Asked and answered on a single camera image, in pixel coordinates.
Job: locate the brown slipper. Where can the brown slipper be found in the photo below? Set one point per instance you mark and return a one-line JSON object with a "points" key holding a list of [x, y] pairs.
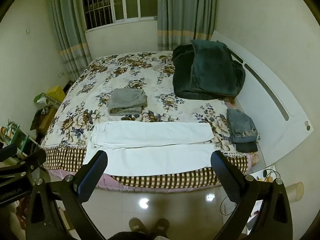
{"points": [[137, 224]]}

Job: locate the white pants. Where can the white pants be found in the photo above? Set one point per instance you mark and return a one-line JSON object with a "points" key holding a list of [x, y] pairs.
{"points": [[155, 133]]}

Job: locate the folded dark cloth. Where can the folded dark cloth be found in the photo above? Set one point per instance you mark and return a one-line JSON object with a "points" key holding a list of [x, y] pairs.
{"points": [[247, 147]]}

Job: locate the white headboard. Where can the white headboard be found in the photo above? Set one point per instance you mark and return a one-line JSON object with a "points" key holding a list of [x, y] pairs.
{"points": [[270, 115]]}

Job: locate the green and white container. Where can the green and white container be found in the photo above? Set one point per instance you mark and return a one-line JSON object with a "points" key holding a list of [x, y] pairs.
{"points": [[41, 100]]}

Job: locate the yellow box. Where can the yellow box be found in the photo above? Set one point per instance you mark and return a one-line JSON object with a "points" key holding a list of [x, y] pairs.
{"points": [[57, 93]]}

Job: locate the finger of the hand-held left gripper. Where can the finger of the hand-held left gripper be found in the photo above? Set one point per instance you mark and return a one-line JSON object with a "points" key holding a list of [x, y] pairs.
{"points": [[30, 163], [7, 152]]}

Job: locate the folded grey-blue jeans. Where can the folded grey-blue jeans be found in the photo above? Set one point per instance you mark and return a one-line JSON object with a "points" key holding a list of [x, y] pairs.
{"points": [[241, 125]]}

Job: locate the grey-green striped curtain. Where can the grey-green striped curtain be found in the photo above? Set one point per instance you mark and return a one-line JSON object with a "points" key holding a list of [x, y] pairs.
{"points": [[186, 12], [67, 30]]}

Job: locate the window with metal grille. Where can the window with metal grille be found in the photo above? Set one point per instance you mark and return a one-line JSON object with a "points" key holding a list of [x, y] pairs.
{"points": [[117, 0]]}

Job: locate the brown cabinet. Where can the brown cabinet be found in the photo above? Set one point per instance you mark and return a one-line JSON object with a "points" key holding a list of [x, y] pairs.
{"points": [[45, 120]]}

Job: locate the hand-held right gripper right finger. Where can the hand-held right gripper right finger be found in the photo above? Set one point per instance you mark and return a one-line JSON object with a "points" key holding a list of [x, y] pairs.
{"points": [[225, 176]]}

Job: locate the pink bed sheet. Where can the pink bed sheet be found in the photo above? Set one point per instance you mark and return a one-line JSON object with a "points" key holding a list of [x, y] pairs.
{"points": [[108, 181]]}

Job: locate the floral bed blanket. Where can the floral bed blanket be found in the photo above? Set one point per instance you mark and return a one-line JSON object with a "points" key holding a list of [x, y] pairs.
{"points": [[100, 85]]}

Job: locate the cluttered green shelf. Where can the cluttered green shelf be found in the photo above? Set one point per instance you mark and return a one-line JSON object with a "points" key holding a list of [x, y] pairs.
{"points": [[17, 136]]}

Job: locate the dark green blanket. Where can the dark green blanket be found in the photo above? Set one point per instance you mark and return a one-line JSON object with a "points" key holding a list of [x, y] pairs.
{"points": [[210, 70]]}

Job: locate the grey fuzzy towel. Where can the grey fuzzy towel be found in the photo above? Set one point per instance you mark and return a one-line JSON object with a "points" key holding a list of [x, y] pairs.
{"points": [[127, 100]]}

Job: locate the beige waste bin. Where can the beige waste bin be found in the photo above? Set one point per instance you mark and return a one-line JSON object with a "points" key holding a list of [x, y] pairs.
{"points": [[295, 192]]}

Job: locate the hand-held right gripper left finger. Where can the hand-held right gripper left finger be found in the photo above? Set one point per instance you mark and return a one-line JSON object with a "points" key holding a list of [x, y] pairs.
{"points": [[93, 173]]}

